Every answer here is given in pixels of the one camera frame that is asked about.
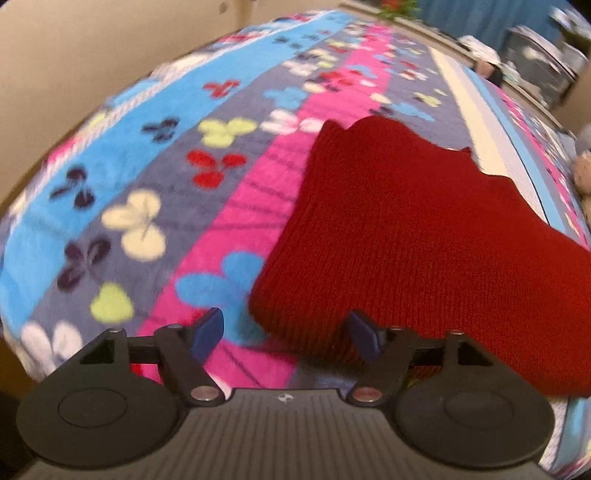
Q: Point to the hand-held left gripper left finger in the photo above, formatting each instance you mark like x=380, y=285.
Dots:
x=207, y=333

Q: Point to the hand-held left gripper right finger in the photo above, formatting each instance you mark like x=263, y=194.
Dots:
x=362, y=334

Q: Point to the red knit sweater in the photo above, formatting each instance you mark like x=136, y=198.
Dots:
x=415, y=240

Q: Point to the floral fleece blanket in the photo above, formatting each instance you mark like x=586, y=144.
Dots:
x=152, y=175

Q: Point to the cream stuffed toy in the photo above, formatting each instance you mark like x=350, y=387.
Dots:
x=584, y=173

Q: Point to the dark storage box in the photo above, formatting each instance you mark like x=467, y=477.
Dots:
x=538, y=64

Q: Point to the green plant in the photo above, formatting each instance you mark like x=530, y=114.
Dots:
x=397, y=7

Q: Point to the blue curtain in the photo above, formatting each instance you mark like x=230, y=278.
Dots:
x=471, y=18

